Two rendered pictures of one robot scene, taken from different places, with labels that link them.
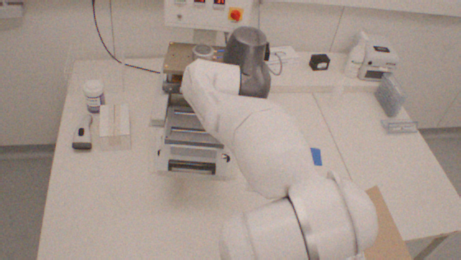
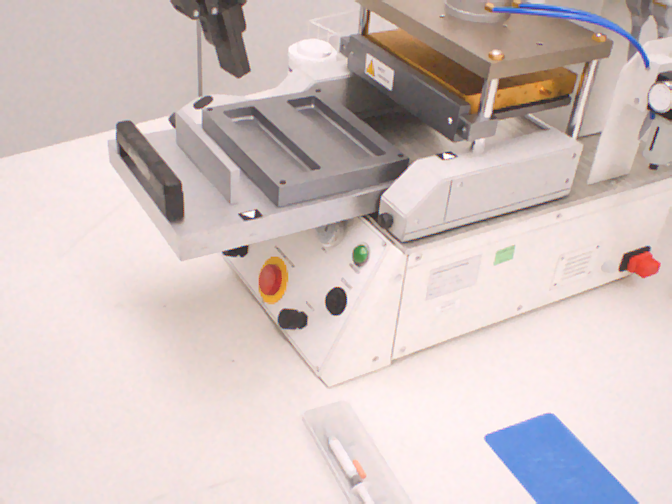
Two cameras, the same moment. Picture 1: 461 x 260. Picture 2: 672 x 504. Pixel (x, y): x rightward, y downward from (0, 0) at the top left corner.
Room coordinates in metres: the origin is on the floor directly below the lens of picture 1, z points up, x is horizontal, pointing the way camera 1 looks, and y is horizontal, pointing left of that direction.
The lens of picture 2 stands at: (0.59, -0.64, 1.42)
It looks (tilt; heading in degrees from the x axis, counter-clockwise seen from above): 35 degrees down; 63
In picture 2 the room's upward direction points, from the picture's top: 5 degrees clockwise
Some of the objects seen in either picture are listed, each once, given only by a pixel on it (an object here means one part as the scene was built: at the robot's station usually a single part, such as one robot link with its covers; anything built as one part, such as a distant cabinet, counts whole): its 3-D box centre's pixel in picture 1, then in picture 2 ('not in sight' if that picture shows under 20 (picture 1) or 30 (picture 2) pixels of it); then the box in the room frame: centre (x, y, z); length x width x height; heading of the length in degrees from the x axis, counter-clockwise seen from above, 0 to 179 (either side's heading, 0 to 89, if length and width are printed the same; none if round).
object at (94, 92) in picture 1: (95, 96); (310, 84); (1.15, 0.62, 0.83); 0.09 x 0.09 x 0.15
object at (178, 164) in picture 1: (192, 166); (148, 166); (0.74, 0.11, 0.99); 0.15 x 0.02 x 0.04; 97
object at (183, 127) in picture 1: (196, 126); (301, 141); (0.92, 0.13, 0.98); 0.20 x 0.17 x 0.03; 97
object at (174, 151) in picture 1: (194, 138); (264, 158); (0.88, 0.13, 0.97); 0.30 x 0.22 x 0.08; 7
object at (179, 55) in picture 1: (207, 58); (503, 35); (1.19, 0.14, 1.08); 0.31 x 0.24 x 0.13; 97
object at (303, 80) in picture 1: (318, 71); not in sight; (1.70, -0.39, 0.77); 0.84 x 0.30 x 0.04; 107
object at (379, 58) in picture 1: (373, 57); not in sight; (1.78, -0.69, 0.88); 0.25 x 0.20 x 0.17; 11
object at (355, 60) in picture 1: (357, 55); not in sight; (1.70, -0.57, 0.92); 0.09 x 0.08 x 0.25; 11
